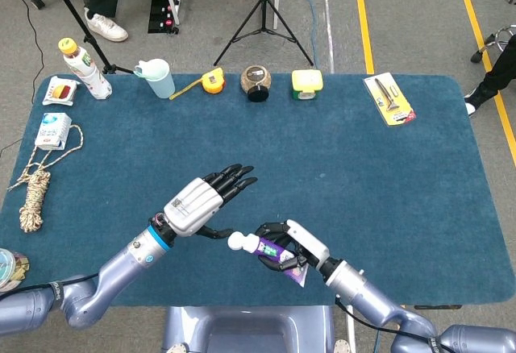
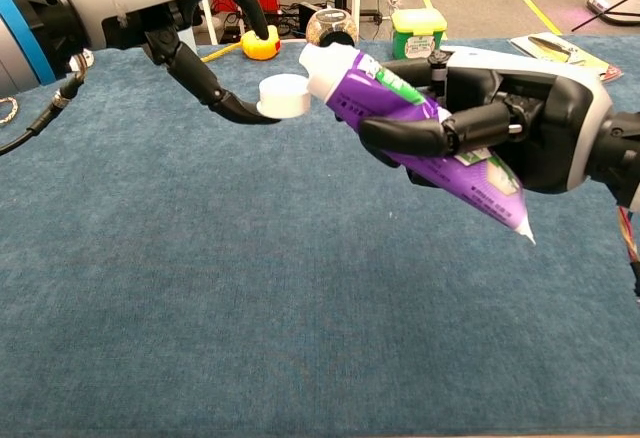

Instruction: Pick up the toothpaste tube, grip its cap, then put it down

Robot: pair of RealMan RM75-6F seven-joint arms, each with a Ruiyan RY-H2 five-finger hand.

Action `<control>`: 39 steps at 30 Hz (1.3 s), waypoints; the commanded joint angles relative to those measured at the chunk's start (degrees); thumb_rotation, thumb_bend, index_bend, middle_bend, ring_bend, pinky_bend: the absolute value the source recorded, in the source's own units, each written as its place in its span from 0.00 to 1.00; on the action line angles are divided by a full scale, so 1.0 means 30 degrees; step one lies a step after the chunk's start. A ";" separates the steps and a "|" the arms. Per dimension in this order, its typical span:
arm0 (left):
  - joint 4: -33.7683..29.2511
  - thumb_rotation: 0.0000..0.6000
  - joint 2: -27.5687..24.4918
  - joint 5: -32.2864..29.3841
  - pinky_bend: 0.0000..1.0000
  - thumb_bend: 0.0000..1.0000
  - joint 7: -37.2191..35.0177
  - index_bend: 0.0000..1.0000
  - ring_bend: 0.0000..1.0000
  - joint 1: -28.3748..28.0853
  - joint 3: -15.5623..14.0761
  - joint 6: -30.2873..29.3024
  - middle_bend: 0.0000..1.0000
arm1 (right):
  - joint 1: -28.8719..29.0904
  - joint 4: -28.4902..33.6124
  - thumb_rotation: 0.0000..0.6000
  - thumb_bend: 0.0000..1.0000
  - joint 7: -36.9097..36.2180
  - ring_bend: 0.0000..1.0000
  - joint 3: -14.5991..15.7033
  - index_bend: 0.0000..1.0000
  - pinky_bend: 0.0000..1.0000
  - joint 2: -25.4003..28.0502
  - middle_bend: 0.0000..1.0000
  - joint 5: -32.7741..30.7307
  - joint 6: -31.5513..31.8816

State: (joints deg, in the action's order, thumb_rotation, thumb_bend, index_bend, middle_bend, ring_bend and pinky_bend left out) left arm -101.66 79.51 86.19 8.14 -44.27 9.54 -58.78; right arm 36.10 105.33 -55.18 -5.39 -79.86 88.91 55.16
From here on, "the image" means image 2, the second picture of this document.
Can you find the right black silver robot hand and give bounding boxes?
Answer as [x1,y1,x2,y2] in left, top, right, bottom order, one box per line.
[358,47,614,194]

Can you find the purple white toothpaste tube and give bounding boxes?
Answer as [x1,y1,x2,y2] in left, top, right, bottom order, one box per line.
[257,42,537,247]

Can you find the razor on yellow blister card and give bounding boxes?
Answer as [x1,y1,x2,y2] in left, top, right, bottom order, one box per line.
[508,32,625,84]

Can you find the thin black stand leg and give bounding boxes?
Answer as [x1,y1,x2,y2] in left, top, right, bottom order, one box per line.
[572,0,640,33]

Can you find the yellow tape measure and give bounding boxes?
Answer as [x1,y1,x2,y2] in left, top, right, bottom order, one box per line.
[199,24,281,63]

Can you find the green box yellow lid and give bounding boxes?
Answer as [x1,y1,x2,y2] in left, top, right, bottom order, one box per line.
[391,7,448,61]

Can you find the round glass jar black lid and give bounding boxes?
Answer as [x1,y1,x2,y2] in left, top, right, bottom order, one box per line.
[305,7,359,49]

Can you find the blue carpet table mat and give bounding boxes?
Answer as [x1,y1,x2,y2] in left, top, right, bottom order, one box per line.
[0,37,640,438]

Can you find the white folding frame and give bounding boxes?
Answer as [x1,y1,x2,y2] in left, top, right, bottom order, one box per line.
[199,0,220,47]

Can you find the multicoloured wire bundle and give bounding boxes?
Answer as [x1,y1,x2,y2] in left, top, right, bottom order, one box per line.
[617,205,640,304]

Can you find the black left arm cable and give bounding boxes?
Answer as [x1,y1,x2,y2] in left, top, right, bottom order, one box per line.
[0,52,91,157]

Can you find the beige braided rope bundle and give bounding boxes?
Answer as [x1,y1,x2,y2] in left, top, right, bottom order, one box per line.
[0,96,20,127]

